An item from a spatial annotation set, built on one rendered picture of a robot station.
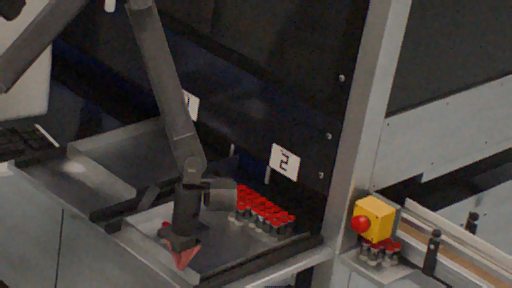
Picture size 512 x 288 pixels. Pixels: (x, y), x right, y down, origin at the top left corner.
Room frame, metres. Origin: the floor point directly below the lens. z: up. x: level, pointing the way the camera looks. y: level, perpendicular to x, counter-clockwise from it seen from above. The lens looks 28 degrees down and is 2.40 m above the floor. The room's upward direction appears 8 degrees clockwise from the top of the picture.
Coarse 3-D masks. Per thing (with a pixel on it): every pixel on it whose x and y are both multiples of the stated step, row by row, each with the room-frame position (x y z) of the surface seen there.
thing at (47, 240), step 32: (0, 128) 3.35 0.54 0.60; (0, 192) 3.33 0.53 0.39; (32, 192) 3.23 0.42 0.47; (448, 192) 2.82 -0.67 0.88; (480, 192) 2.84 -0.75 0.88; (0, 224) 3.33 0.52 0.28; (32, 224) 3.22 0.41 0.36; (64, 224) 3.12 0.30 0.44; (480, 224) 2.87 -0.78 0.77; (0, 256) 3.32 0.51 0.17; (32, 256) 3.21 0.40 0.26; (64, 256) 3.11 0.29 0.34; (96, 256) 3.02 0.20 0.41
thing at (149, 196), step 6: (150, 186) 2.55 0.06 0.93; (156, 186) 2.54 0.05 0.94; (150, 192) 2.54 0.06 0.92; (156, 192) 2.53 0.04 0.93; (144, 198) 2.53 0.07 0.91; (150, 198) 2.52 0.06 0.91; (138, 204) 2.53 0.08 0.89; (144, 204) 2.52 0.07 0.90; (150, 204) 2.51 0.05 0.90; (132, 210) 2.51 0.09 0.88; (138, 210) 2.52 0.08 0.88; (114, 216) 2.47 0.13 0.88; (120, 216) 2.48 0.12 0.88; (108, 222) 2.45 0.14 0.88
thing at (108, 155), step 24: (144, 120) 2.91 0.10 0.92; (72, 144) 2.74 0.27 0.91; (96, 144) 2.79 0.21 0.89; (120, 144) 2.82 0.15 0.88; (144, 144) 2.84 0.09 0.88; (168, 144) 2.86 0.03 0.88; (96, 168) 2.65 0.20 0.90; (120, 168) 2.70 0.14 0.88; (144, 168) 2.72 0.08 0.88; (168, 168) 2.73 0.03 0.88; (216, 168) 2.74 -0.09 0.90; (120, 192) 2.59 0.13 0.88; (144, 192) 2.57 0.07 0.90
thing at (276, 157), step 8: (272, 152) 2.62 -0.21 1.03; (280, 152) 2.60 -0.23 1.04; (288, 152) 2.59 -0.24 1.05; (272, 160) 2.62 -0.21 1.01; (280, 160) 2.60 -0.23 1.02; (288, 160) 2.58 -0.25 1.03; (296, 160) 2.57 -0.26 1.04; (280, 168) 2.60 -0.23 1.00; (288, 168) 2.58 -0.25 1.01; (296, 168) 2.57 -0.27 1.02; (288, 176) 2.58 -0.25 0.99; (296, 176) 2.56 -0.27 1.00
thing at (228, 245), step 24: (144, 216) 2.46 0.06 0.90; (168, 216) 2.51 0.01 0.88; (216, 216) 2.54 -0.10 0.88; (144, 240) 2.36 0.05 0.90; (216, 240) 2.43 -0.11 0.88; (240, 240) 2.45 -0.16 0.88; (264, 240) 2.46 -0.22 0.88; (288, 240) 2.43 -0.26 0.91; (168, 264) 2.30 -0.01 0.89; (192, 264) 2.32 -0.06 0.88; (216, 264) 2.34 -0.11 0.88; (240, 264) 2.32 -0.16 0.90
